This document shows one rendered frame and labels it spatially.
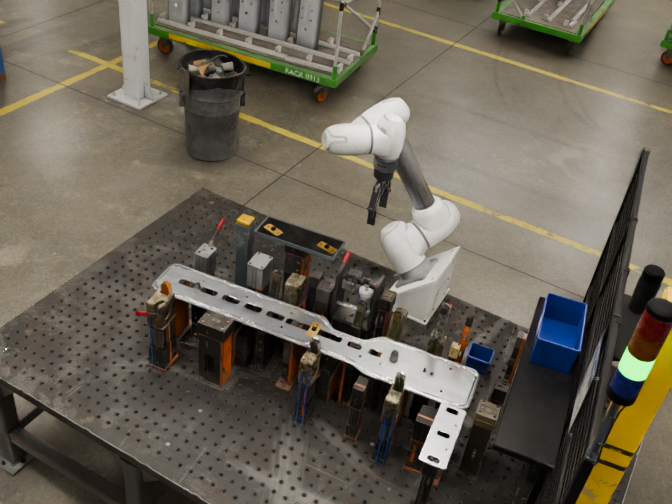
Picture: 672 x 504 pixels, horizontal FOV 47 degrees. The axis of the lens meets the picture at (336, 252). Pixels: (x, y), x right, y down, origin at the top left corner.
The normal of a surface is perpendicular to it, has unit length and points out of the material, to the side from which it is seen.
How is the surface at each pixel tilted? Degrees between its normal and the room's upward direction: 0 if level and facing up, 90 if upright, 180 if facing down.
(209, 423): 0
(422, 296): 90
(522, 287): 0
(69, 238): 0
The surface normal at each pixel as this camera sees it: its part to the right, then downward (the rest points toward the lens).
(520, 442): 0.11, -0.79
